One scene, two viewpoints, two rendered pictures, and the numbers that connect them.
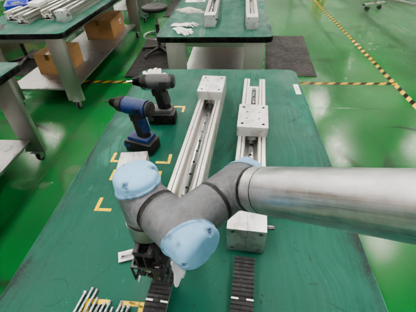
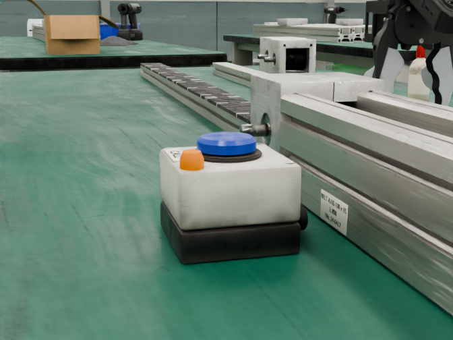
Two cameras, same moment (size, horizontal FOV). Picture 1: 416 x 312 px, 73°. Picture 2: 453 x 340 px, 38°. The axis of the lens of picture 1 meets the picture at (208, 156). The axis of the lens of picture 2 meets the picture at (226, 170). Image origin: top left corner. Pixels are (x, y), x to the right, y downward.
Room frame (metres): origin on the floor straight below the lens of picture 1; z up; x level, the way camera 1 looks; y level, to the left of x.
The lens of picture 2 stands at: (0.99, -0.44, 0.93)
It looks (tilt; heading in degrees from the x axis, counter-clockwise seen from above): 13 degrees down; 155
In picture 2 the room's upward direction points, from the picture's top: straight up
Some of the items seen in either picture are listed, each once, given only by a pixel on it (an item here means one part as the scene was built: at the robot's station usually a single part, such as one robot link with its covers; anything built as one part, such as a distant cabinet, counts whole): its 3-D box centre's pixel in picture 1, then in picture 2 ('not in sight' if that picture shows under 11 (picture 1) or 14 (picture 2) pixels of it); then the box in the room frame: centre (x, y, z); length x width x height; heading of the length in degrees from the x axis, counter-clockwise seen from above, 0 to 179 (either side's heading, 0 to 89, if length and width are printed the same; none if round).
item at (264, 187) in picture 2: not in sight; (238, 195); (0.60, -0.25, 0.81); 0.10 x 0.08 x 0.06; 80
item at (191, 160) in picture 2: not in sight; (191, 158); (0.62, -0.29, 0.85); 0.02 x 0.02 x 0.01
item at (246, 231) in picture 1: (251, 227); (301, 127); (0.45, -0.11, 0.83); 0.12 x 0.09 x 0.10; 80
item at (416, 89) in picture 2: not in sight; (420, 69); (0.07, 0.36, 0.84); 0.04 x 0.04 x 0.12
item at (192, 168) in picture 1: (203, 130); not in sight; (0.93, 0.01, 0.82); 0.80 x 0.10 x 0.09; 170
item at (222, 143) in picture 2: not in sight; (226, 149); (0.59, -0.25, 0.84); 0.04 x 0.04 x 0.02
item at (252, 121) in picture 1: (252, 122); not in sight; (0.89, -0.17, 0.87); 0.16 x 0.11 x 0.07; 170
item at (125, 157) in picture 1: (138, 171); not in sight; (0.69, 0.23, 0.83); 0.11 x 0.10 x 0.10; 92
